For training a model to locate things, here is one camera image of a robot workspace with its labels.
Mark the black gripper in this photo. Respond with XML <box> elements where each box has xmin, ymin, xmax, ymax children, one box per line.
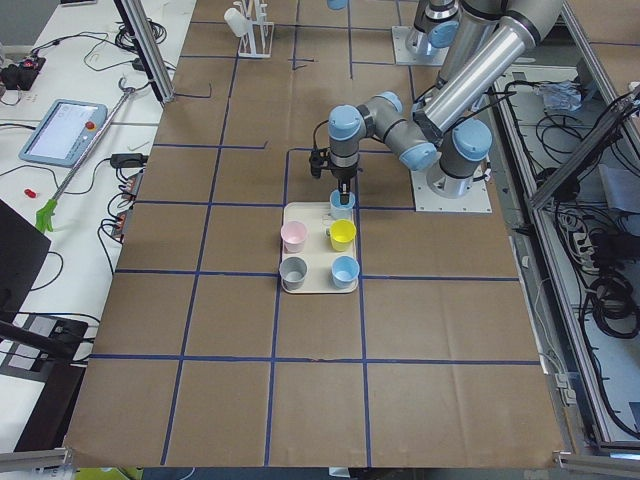
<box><xmin>330</xmin><ymin>164</ymin><xmax>357</xmax><ymax>204</ymax></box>

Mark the light blue cup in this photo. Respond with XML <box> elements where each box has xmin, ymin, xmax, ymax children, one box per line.
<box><xmin>329</xmin><ymin>190</ymin><xmax>355</xmax><ymax>220</ymax></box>
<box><xmin>331</xmin><ymin>256</ymin><xmax>360</xmax><ymax>289</ymax></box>

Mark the white plastic cup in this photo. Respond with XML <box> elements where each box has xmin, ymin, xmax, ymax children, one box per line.
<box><xmin>224</xmin><ymin>8</ymin><xmax>250</xmax><ymax>38</ymax></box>

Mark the yellow plastic cup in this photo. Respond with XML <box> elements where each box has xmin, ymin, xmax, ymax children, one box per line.
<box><xmin>329</xmin><ymin>219</ymin><xmax>357</xmax><ymax>252</ymax></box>

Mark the pink plastic cup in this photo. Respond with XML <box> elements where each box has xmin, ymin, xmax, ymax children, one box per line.
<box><xmin>280</xmin><ymin>220</ymin><xmax>308</xmax><ymax>253</ymax></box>

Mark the grey plastic cup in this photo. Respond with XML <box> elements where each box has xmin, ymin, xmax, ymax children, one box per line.
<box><xmin>279</xmin><ymin>256</ymin><xmax>308</xmax><ymax>291</ymax></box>

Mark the cream plastic tray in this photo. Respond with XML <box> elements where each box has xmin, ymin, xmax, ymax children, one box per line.
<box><xmin>282</xmin><ymin>202</ymin><xmax>359</xmax><ymax>294</ymax></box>

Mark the blue teach pendant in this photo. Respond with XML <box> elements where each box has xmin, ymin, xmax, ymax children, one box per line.
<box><xmin>19</xmin><ymin>99</ymin><xmax>108</xmax><ymax>168</ymax></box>

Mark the green reacher grabber tool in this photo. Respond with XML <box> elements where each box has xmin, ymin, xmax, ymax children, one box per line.
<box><xmin>35</xmin><ymin>77</ymin><xmax>136</xmax><ymax>233</ymax></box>

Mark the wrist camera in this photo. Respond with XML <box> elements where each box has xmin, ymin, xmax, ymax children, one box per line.
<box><xmin>309</xmin><ymin>148</ymin><xmax>330</xmax><ymax>179</ymax></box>

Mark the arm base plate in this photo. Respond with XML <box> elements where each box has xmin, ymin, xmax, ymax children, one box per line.
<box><xmin>391</xmin><ymin>26</ymin><xmax>449</xmax><ymax>67</ymax></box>
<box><xmin>411</xmin><ymin>151</ymin><xmax>492</xmax><ymax>214</ymax></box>

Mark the white wire cup rack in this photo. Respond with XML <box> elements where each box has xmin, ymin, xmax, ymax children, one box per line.
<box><xmin>231</xmin><ymin>0</ymin><xmax>275</xmax><ymax>59</ymax></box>

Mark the aluminium frame post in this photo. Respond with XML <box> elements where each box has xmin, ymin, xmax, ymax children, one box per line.
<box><xmin>114</xmin><ymin>0</ymin><xmax>175</xmax><ymax>105</ymax></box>

